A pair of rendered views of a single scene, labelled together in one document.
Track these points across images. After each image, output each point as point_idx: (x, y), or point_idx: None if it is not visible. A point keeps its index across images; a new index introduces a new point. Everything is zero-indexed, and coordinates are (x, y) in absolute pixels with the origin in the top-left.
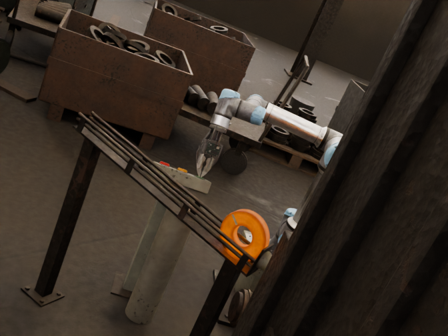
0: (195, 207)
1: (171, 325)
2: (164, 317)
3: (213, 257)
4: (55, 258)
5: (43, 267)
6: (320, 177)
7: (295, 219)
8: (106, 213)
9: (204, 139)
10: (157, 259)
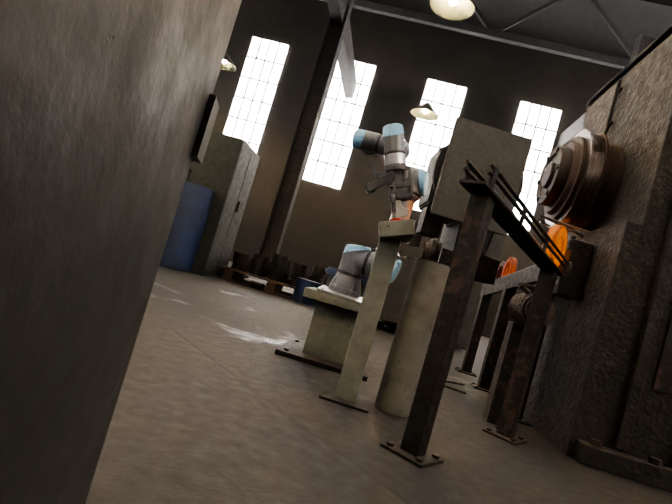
0: None
1: None
2: None
3: (242, 343)
4: (444, 384)
5: (430, 411)
6: (410, 202)
7: None
8: (158, 357)
9: (377, 184)
10: (433, 326)
